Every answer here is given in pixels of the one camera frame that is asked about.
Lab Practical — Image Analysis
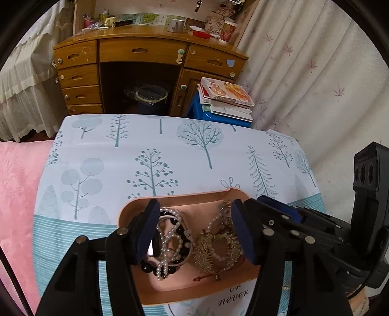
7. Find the red string bracelet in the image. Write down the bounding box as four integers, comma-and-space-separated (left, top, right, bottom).
192, 255, 245, 281

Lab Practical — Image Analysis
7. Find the gold chain necklace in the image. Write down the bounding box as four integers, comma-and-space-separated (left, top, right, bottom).
207, 201, 236, 236

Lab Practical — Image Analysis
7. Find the wooden desk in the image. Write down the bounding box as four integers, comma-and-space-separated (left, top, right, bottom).
53, 24, 250, 118

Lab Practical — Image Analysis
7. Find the leaf print curtain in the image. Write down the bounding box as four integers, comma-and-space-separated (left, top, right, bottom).
236, 0, 389, 190

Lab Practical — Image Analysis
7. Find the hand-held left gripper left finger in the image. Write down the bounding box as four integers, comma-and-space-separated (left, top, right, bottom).
35, 199, 161, 316

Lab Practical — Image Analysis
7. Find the blue plastic stool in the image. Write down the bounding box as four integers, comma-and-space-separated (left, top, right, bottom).
185, 93, 253, 128

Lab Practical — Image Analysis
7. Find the stack of magazines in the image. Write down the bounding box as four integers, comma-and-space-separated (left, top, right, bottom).
197, 77, 255, 123

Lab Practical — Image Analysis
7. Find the white lace cover cloth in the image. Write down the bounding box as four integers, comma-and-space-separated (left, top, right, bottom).
0, 0, 77, 142

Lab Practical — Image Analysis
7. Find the pink plastic tray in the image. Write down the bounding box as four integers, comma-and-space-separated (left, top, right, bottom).
117, 188, 262, 305

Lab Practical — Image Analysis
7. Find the grey mug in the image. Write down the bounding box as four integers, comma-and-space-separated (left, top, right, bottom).
167, 18, 186, 34

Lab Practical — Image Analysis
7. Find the tree print tablecloth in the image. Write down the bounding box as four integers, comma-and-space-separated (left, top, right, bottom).
33, 114, 323, 316

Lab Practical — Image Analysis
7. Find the pink blanket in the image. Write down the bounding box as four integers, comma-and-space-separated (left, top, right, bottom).
0, 141, 59, 316

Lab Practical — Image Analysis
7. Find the dark trash bin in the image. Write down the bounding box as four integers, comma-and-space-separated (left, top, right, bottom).
124, 85, 169, 115

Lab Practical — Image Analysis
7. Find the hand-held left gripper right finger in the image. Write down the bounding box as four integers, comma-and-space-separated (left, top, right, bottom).
231, 199, 362, 316

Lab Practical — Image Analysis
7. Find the gold leaf hair comb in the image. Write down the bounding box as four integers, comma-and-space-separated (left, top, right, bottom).
191, 230, 244, 274

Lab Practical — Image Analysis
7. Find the pearl necklace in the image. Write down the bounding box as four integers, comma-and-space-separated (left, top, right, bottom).
155, 207, 190, 281

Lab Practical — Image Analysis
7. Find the pearl bracelet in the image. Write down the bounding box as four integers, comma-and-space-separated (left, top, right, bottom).
210, 234, 244, 269

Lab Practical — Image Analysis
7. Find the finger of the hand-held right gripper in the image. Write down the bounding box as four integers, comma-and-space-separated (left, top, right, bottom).
258, 195, 354, 235
246, 199, 335, 250

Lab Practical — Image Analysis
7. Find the black bead bracelet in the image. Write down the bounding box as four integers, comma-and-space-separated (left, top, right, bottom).
141, 213, 193, 274

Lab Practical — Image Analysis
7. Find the printed paper bag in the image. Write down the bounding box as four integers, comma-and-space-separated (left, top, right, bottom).
205, 12, 227, 35

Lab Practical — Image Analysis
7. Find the printed paper cup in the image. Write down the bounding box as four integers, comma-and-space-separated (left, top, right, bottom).
219, 21, 238, 44

